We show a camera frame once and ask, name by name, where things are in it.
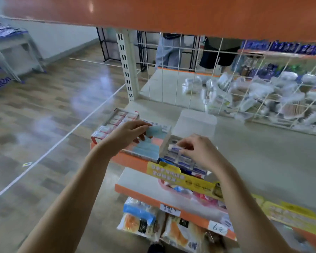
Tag yellow price label strip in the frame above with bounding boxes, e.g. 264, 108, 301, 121
252, 194, 316, 240

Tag snack packets on lower shelf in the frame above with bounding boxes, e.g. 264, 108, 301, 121
147, 161, 223, 199

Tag grey table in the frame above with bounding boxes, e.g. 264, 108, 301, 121
0, 21, 46, 83

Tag person's right hand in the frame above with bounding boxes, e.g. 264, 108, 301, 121
176, 134, 227, 174

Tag person's left forearm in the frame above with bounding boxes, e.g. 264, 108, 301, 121
18, 147, 117, 253

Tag blue white eraser box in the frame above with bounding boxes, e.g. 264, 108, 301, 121
159, 109, 218, 180

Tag black metal rack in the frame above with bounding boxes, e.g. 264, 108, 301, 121
96, 28, 202, 73

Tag red eraser display box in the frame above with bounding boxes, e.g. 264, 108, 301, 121
91, 107, 141, 143

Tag pile of white packets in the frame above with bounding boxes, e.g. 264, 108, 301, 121
181, 71, 316, 133

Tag row of blue bottles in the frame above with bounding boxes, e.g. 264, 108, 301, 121
238, 40, 316, 81

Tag blue orange snack packet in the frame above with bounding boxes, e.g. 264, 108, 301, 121
116, 196, 165, 241

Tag person's left hand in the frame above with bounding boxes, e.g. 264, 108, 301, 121
95, 119, 152, 158

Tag person's right forearm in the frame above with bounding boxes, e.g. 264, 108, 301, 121
211, 161, 296, 253

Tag white wire grid panel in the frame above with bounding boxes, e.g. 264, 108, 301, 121
137, 31, 316, 136

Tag white orange metal shelf unit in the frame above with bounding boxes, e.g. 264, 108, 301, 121
2, 0, 316, 253

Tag teal small box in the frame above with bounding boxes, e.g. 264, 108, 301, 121
145, 125, 170, 140

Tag box of pink-blue erasers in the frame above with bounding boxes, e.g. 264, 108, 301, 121
121, 121, 172, 163

